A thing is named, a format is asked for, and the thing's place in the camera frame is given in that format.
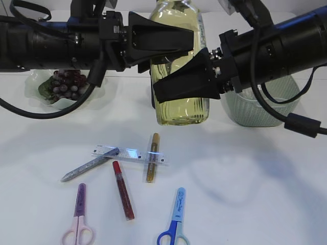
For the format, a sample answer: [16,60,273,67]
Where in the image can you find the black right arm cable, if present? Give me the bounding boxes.
[240,0,327,139]

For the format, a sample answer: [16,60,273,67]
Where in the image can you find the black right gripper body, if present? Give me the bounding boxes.
[208,29,284,93]

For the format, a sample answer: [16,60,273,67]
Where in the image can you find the clear plastic ruler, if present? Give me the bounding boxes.
[92,145,168,165]

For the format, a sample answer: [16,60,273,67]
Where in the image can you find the right black blue robot arm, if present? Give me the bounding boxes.
[153,1,326,103]

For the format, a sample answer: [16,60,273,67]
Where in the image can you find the blue capped scissors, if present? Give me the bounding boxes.
[156,187,190,245]

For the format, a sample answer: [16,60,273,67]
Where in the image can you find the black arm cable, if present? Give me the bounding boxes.
[0,0,106,120]
[240,0,327,139]

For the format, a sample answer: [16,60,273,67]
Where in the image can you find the dark purple grape bunch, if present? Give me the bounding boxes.
[38,69,89,104]

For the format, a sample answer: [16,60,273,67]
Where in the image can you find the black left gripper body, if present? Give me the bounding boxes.
[99,11,130,72]

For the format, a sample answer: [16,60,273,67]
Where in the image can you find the green plastic woven basket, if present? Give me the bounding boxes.
[224,73,301,127]

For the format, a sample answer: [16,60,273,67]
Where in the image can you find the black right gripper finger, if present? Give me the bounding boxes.
[153,48,220,103]

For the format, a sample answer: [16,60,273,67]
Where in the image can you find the green wavy glass plate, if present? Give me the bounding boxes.
[24,69,108,110]

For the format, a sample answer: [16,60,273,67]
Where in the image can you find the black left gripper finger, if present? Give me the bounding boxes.
[127,12,194,73]

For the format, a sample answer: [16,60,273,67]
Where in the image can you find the red glitter pen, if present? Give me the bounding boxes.
[112,161,135,221]

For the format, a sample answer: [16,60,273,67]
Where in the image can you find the yellow tea plastic bottle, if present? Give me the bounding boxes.
[148,0,211,127]

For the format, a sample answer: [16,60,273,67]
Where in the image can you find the gold glitter pen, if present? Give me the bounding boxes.
[145,133,160,183]

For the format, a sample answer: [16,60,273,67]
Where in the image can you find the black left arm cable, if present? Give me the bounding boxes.
[0,0,106,120]

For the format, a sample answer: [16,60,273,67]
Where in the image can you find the pink purple capped scissors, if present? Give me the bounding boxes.
[60,183,95,244]

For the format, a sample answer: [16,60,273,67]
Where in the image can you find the silver glitter pen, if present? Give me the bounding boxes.
[60,148,120,182]

